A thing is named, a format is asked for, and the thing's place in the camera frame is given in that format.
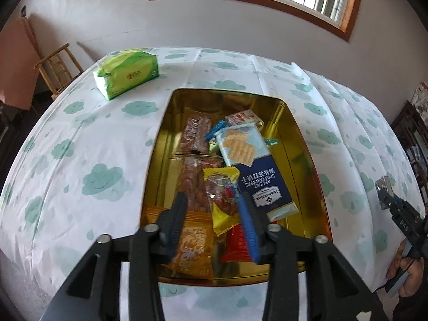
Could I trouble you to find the orange snack packet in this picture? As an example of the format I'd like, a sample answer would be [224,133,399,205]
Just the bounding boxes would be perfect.
[160,212,215,280]

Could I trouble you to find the red snack packet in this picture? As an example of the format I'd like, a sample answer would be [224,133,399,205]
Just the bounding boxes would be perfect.
[220,225,252,263]

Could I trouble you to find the navy blue cracker packet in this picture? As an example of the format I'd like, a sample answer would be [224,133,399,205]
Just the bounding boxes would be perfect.
[215,123,299,222]

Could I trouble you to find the yellow candy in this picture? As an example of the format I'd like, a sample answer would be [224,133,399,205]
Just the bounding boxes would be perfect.
[203,167,240,237]

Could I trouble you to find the pink snack packet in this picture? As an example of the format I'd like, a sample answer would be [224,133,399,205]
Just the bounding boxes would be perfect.
[225,109,264,130]

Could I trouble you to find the clear bag of nuts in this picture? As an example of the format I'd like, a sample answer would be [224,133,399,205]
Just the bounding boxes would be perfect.
[175,154,222,212]

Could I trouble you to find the brown peanut snack packet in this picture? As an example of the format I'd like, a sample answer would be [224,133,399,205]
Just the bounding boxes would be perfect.
[179,114,211,154]

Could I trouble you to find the grey foil snack packet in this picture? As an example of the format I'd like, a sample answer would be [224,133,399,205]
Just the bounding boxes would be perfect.
[375,175,394,196]

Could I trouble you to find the small blue candy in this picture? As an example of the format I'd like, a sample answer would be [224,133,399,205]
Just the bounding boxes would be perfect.
[264,138,278,146]

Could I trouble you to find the person's right hand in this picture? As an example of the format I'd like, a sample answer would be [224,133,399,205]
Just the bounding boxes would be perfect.
[386,238,426,298]

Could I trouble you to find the gold metal tin tray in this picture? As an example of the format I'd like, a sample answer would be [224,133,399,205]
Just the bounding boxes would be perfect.
[141,89,331,287]

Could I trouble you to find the dark wooden shelf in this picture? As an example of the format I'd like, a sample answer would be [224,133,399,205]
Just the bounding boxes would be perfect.
[391,101,427,207]

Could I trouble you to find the stacked papers on shelf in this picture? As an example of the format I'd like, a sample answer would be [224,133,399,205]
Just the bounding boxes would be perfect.
[411,82,428,125]

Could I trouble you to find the cloud pattern tablecloth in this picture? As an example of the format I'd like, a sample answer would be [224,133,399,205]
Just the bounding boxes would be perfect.
[1,48,425,320]

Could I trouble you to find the green tissue pack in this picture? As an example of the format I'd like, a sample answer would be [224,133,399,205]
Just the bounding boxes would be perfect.
[93,49,160,100]

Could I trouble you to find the wooden chair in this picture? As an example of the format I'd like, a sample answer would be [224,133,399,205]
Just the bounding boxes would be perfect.
[33,43,83,101]

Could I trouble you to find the pink cloth covered furniture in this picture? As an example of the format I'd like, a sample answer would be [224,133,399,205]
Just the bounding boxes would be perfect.
[0,17,41,110]

